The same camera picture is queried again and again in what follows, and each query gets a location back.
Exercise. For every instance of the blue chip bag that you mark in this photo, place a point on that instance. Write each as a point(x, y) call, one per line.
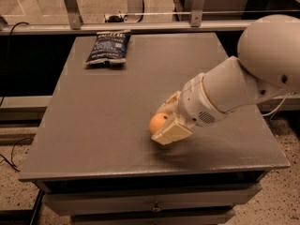
point(110, 47)

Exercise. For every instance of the drawer pull knob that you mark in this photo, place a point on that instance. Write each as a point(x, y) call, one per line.
point(156, 208)

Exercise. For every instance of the orange fruit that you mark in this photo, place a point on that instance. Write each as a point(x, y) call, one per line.
point(157, 122)

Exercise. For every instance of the metal guard rail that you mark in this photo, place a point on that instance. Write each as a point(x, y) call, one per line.
point(61, 17)

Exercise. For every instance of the grey table with drawers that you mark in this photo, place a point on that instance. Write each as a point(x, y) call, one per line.
point(95, 161)

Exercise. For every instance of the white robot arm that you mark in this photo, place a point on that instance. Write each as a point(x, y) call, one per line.
point(267, 65)

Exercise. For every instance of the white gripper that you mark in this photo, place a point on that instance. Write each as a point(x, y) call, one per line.
point(196, 103)

